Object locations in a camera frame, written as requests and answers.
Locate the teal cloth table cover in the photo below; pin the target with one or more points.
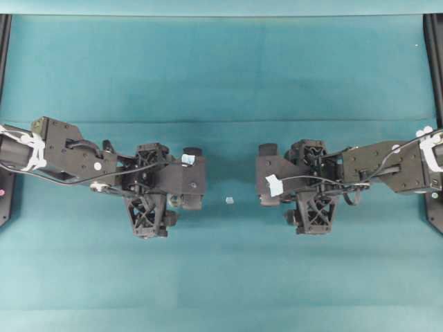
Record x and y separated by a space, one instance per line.
69 259

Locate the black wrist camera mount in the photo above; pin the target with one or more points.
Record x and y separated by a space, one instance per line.
313 214
149 216

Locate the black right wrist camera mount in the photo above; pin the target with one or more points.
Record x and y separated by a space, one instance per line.
313 214

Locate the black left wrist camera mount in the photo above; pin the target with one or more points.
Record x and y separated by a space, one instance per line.
149 216

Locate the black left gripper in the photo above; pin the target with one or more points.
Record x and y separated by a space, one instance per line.
160 172

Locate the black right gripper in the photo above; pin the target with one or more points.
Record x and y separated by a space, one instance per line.
306 167

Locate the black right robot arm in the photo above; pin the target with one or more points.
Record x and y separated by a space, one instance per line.
405 167

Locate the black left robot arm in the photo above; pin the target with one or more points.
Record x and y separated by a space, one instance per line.
56 151

